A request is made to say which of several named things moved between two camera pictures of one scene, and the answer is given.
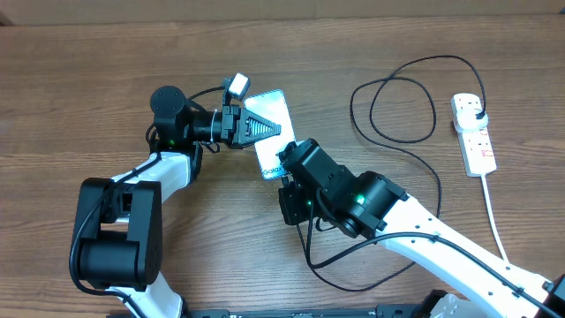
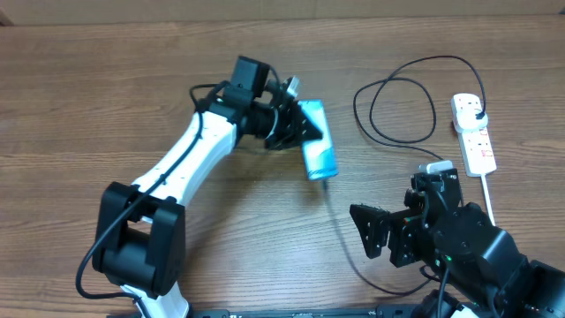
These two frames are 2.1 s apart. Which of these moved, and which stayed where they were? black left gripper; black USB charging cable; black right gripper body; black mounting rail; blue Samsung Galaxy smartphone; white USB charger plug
Moved: black right gripper body; blue Samsung Galaxy smartphone; black USB charging cable; black left gripper
Stayed: white USB charger plug; black mounting rail
